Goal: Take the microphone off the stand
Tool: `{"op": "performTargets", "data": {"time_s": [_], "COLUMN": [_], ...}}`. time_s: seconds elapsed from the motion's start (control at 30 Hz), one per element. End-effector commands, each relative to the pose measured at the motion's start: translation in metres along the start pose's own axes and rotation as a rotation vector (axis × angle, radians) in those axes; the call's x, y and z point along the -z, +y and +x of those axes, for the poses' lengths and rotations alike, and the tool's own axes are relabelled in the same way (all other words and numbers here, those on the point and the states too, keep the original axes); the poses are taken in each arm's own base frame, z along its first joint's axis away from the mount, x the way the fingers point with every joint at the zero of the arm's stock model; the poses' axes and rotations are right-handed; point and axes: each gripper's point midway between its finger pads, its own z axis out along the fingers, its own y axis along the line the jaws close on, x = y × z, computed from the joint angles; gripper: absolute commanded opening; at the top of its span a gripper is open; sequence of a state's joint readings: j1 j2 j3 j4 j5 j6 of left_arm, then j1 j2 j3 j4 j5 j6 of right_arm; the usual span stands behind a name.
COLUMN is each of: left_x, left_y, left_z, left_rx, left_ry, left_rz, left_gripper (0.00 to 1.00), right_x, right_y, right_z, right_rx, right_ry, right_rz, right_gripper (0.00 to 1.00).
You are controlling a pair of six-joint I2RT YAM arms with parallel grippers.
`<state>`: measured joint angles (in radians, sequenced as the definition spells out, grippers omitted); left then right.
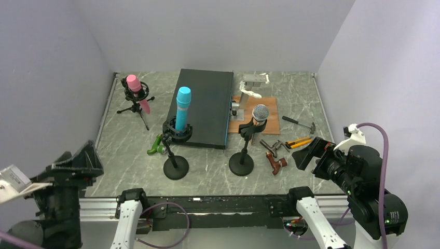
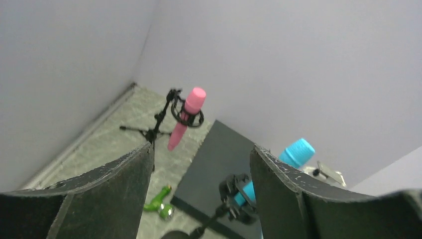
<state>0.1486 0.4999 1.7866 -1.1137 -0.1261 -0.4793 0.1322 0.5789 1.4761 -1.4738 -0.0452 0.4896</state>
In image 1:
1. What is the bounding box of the black flat box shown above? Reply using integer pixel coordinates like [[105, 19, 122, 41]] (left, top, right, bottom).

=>
[[167, 68, 233, 150]]

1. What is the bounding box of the black clip microphone stand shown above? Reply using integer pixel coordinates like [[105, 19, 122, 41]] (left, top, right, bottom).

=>
[[229, 118, 268, 176]]

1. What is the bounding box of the metal bracket fixture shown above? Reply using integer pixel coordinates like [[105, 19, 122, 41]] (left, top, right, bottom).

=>
[[229, 73, 270, 121]]

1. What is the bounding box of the wooden board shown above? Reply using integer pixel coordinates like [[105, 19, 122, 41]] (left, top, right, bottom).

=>
[[228, 97, 280, 135]]

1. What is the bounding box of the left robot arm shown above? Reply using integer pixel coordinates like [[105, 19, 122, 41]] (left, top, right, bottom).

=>
[[1, 140, 104, 248]]

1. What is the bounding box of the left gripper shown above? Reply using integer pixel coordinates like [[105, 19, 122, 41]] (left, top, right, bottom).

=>
[[16, 137, 103, 247]]

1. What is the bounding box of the pink microphone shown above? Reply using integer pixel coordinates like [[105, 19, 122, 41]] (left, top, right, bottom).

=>
[[126, 74, 150, 114]]

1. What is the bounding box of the grey metal pipe fitting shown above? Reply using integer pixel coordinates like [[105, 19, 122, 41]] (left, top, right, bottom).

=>
[[259, 139, 290, 158]]

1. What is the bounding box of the blue microphone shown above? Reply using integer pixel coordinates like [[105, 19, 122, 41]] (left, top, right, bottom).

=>
[[175, 86, 191, 131]]

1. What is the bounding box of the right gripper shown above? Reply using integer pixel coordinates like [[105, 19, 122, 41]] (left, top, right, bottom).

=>
[[292, 134, 358, 193]]

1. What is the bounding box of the black handled hammer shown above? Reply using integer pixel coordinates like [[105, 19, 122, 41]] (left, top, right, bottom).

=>
[[282, 116, 316, 134]]

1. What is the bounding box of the yellow utility knife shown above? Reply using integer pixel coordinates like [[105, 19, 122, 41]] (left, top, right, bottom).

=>
[[285, 136, 312, 149]]

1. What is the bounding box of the black tripod microphone stand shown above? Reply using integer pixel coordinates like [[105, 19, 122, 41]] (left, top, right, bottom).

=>
[[116, 77, 155, 131]]

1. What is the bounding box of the black shock mount stand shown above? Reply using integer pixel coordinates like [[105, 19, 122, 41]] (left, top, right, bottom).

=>
[[161, 116, 193, 181]]

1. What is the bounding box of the black base frame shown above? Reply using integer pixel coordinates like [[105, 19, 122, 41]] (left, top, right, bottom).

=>
[[140, 194, 299, 232]]

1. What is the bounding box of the brown pipe fitting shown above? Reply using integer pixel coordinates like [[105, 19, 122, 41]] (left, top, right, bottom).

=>
[[266, 152, 288, 176]]

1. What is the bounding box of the green pipe fitting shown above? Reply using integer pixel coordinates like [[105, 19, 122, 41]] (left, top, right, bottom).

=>
[[147, 134, 167, 155]]

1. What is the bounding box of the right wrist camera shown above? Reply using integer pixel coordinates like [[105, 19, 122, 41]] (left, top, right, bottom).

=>
[[334, 123, 366, 155]]

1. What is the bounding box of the silver mesh glitter microphone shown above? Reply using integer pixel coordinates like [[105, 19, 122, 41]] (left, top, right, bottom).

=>
[[251, 104, 269, 145]]

